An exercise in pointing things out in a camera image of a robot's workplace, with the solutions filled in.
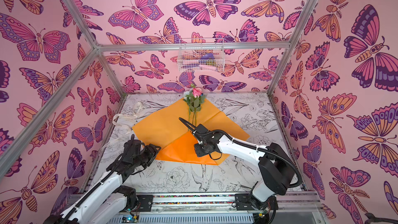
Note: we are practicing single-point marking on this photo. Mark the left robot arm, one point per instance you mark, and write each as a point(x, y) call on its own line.
point(109, 195)

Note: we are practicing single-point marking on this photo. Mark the pink fake rose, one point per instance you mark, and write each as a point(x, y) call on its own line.
point(196, 94)

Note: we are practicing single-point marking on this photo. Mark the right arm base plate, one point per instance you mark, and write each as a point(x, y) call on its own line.
point(247, 202)

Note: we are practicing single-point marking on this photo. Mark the white wire basket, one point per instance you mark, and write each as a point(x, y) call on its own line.
point(201, 54)

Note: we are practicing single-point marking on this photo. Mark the white ribbon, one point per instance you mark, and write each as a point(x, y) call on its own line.
point(127, 122)

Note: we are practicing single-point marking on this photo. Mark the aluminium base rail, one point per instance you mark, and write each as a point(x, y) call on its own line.
point(218, 208)

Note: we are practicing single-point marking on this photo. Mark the green circuit board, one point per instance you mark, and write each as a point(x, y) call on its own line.
point(130, 219)

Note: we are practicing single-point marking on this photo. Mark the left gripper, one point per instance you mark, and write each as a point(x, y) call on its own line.
point(152, 152)

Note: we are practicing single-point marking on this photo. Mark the orange wrapping paper sheet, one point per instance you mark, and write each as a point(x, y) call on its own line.
point(163, 128)

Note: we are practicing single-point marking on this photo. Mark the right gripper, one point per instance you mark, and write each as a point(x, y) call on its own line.
point(198, 131)

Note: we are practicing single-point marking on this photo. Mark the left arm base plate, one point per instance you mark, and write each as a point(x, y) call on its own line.
point(143, 203)

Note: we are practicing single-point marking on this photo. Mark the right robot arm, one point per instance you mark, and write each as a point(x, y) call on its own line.
point(278, 171)

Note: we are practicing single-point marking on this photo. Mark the white fake flower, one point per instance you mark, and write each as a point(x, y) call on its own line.
point(189, 99)

